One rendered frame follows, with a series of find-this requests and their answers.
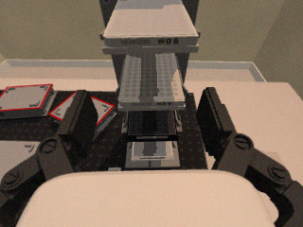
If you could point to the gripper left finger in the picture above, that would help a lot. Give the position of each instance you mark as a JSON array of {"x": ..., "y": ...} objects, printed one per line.
[{"x": 55, "y": 157}]

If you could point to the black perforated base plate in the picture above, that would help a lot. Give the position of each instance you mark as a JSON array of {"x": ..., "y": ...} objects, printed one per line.
[{"x": 110, "y": 148}]

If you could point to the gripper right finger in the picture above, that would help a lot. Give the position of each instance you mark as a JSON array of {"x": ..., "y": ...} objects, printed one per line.
[{"x": 234, "y": 152}]

